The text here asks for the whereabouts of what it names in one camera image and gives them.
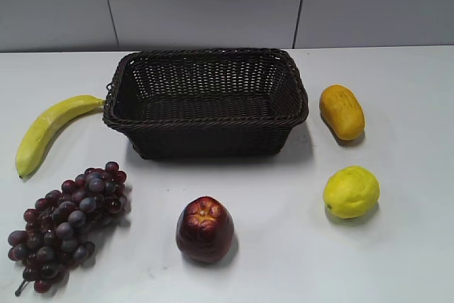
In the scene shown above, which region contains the yellow banana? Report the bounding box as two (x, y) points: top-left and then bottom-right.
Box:
(15, 95), (104, 179)

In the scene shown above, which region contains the yellow lemon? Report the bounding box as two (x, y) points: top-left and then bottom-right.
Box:
(323, 166), (380, 219)

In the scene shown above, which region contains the dark red apple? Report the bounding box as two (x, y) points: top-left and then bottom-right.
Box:
(175, 196), (234, 264)

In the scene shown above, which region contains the purple grape bunch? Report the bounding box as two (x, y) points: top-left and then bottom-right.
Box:
(7, 161), (128, 296)

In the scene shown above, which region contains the orange mango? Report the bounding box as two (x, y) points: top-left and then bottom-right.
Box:
(319, 84), (365, 141)

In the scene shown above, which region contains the dark brown wicker basket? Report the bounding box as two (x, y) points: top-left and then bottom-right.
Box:
(103, 48), (309, 160)

